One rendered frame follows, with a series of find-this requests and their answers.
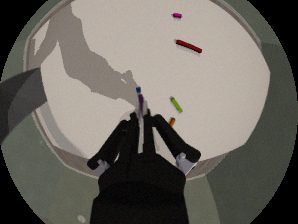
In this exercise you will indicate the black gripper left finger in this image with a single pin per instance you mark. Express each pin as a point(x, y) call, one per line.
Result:
point(113, 146)

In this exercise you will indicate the orange rod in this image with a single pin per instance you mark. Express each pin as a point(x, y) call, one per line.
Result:
point(172, 121)

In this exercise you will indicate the dark red rod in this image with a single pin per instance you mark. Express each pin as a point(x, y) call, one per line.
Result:
point(185, 44)

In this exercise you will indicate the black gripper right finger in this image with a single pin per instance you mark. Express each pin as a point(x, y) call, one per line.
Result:
point(186, 156)

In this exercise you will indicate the lime green rod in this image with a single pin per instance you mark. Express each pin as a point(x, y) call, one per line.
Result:
point(176, 104)

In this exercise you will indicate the short magenta rod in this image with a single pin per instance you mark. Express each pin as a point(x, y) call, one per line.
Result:
point(176, 15)

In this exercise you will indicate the purple rod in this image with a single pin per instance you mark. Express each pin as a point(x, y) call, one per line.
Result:
point(140, 97)

